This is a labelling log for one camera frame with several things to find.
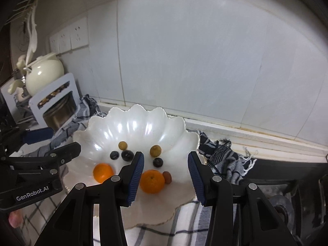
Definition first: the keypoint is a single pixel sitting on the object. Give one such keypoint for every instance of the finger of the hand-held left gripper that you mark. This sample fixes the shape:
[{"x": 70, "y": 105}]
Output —
[
  {"x": 66, "y": 152},
  {"x": 38, "y": 134}
]

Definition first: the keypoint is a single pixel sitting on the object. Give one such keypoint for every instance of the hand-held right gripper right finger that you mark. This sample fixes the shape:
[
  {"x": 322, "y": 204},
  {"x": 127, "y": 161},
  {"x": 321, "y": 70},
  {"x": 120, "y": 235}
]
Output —
[{"x": 196, "y": 179}]

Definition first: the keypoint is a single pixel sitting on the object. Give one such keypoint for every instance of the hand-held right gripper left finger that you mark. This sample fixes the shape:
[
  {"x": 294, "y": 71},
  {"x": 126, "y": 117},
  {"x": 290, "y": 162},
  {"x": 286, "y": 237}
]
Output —
[{"x": 135, "y": 179}]

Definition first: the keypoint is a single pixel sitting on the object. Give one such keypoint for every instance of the orange mandarin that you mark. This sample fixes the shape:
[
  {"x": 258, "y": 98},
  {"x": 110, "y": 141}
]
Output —
[
  {"x": 102, "y": 172},
  {"x": 152, "y": 182}
]

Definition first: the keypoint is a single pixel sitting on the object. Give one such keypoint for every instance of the large dark blueberry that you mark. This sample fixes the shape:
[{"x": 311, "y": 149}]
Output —
[{"x": 127, "y": 155}]

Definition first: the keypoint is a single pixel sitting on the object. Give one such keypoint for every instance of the small brown longan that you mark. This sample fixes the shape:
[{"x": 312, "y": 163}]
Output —
[{"x": 167, "y": 177}]

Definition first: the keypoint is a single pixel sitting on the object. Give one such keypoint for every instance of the tan longan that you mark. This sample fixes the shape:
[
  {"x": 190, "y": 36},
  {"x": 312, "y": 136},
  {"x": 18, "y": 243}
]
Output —
[
  {"x": 155, "y": 150},
  {"x": 123, "y": 145}
]

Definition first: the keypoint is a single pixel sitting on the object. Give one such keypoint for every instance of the white scalloped bowl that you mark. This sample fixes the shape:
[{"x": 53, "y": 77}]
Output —
[{"x": 143, "y": 130}]

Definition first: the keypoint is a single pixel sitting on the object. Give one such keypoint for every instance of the person's left hand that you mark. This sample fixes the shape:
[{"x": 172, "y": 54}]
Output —
[{"x": 14, "y": 219}]

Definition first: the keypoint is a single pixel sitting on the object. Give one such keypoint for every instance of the small blueberry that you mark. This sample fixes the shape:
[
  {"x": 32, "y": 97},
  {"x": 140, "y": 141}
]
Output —
[
  {"x": 158, "y": 162},
  {"x": 114, "y": 155}
]

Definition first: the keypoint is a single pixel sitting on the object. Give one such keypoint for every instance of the glass storage jar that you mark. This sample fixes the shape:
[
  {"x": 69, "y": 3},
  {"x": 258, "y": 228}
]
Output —
[{"x": 60, "y": 114}]

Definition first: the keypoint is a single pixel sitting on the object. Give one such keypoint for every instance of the checked kitchen cloth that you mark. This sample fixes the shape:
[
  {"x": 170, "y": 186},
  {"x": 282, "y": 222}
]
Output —
[{"x": 187, "y": 217}]

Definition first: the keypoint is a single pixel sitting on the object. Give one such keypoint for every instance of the cream ceramic kettle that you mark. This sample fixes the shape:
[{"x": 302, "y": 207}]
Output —
[{"x": 42, "y": 74}]

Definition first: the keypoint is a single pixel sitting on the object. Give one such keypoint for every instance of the white rice paddle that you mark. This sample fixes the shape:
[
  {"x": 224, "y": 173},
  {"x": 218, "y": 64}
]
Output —
[
  {"x": 32, "y": 30},
  {"x": 28, "y": 53}
]

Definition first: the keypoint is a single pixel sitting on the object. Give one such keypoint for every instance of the black gas stove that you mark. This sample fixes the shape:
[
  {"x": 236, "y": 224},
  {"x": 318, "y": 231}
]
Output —
[{"x": 281, "y": 184}]

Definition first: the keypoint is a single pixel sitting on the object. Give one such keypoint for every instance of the white plastic frame stand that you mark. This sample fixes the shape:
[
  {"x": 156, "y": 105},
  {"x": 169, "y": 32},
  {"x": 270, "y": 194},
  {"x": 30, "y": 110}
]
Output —
[{"x": 34, "y": 111}]

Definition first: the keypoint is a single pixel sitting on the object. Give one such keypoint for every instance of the white wall socket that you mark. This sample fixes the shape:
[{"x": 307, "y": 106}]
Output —
[
  {"x": 79, "y": 34},
  {"x": 64, "y": 41},
  {"x": 53, "y": 43}
]

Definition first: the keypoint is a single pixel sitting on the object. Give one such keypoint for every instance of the white metal wall shelf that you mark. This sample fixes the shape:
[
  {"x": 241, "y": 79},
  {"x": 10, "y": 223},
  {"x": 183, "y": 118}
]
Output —
[{"x": 25, "y": 3}]

